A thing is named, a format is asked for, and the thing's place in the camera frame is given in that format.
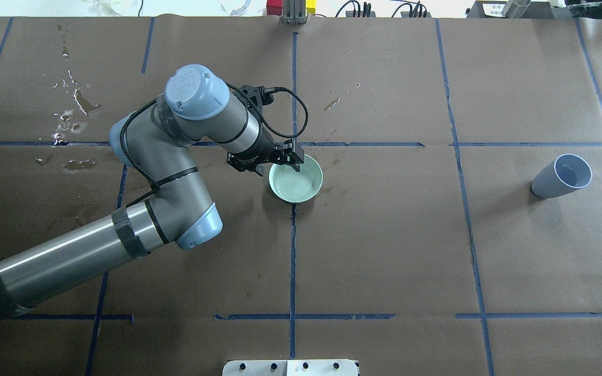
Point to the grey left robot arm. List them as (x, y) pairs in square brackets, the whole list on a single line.
[(155, 141)]

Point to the mint green bowl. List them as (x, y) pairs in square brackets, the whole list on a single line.
[(296, 187)]

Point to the red block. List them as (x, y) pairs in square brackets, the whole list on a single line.
[(274, 7)]

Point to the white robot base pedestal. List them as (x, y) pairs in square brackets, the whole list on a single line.
[(292, 367)]

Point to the black power connector left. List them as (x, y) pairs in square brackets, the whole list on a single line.
[(355, 9)]

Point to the black power connector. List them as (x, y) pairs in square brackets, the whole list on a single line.
[(410, 9), (355, 9)]

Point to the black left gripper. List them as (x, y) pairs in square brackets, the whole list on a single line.
[(263, 148)]

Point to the yellow block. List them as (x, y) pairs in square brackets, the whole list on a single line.
[(310, 6)]

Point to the blue plastic cup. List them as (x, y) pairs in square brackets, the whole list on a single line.
[(566, 174)]

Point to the black power connector right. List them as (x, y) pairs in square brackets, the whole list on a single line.
[(410, 9)]

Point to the aluminium camera post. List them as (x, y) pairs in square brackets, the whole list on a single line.
[(294, 12)]

